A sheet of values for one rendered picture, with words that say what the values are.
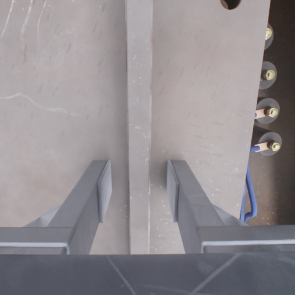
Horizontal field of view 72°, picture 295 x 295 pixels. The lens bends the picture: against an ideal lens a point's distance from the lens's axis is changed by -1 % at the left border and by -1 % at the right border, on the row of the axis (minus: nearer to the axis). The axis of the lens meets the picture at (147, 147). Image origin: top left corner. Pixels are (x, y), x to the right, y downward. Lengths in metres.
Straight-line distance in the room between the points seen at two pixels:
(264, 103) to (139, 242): 0.20
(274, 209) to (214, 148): 0.25
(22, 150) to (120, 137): 0.07
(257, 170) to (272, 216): 0.09
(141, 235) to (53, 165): 0.09
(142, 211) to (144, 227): 0.01
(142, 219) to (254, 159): 0.22
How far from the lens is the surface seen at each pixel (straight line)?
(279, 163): 0.36
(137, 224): 0.17
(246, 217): 0.29
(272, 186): 0.37
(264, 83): 0.27
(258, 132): 0.29
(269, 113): 0.26
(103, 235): 0.19
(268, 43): 0.27
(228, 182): 0.18
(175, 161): 0.15
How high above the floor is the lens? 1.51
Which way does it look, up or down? 74 degrees down
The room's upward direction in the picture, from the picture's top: 175 degrees clockwise
